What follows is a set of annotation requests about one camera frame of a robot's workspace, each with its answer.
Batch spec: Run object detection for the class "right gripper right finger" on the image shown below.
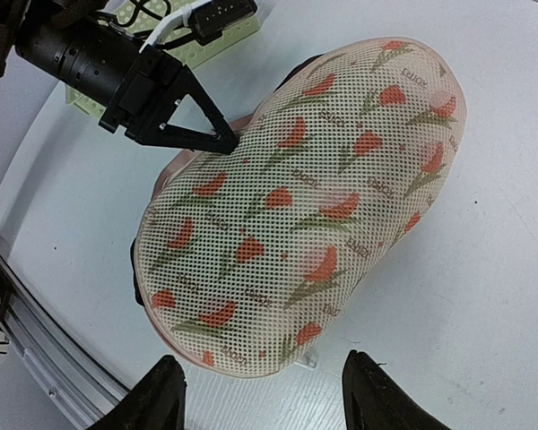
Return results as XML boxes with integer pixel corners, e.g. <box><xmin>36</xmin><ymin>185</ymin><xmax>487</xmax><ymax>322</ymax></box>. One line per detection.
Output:
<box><xmin>343</xmin><ymin>350</ymin><xmax>449</xmax><ymax>430</ymax></box>

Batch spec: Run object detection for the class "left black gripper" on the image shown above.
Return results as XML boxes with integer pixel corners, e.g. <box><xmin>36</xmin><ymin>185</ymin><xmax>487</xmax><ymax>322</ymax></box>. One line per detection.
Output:
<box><xmin>15</xmin><ymin>18</ymin><xmax>239</xmax><ymax>154</ymax></box>

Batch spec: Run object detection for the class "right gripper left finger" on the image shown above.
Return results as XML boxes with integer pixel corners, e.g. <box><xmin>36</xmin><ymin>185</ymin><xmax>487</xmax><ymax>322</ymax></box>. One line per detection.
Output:
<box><xmin>90</xmin><ymin>355</ymin><xmax>187</xmax><ymax>430</ymax></box>

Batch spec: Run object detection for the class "green plastic basket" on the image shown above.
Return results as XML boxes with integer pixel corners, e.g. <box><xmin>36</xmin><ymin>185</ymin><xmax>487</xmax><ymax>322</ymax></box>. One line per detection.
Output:
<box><xmin>65</xmin><ymin>0</ymin><xmax>261</xmax><ymax>120</ymax></box>

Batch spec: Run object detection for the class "patterned beige laundry bag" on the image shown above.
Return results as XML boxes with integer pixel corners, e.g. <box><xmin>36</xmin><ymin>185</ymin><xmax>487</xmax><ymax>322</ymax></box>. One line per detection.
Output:
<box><xmin>133</xmin><ymin>38</ymin><xmax>466</xmax><ymax>378</ymax></box>

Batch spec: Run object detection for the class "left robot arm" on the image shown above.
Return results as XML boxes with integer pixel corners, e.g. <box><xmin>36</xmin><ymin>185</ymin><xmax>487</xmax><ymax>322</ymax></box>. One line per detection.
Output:
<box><xmin>0</xmin><ymin>1</ymin><xmax>256</xmax><ymax>154</ymax></box>

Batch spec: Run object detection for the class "aluminium front rail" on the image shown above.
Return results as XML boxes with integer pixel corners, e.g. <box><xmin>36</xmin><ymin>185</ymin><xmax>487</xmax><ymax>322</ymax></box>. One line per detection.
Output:
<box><xmin>0</xmin><ymin>253</ymin><xmax>130</xmax><ymax>429</ymax></box>

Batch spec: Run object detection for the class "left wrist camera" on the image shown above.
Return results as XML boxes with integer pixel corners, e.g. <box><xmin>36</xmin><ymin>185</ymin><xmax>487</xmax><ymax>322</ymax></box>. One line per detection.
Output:
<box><xmin>138</xmin><ymin>0</ymin><xmax>259</xmax><ymax>50</ymax></box>

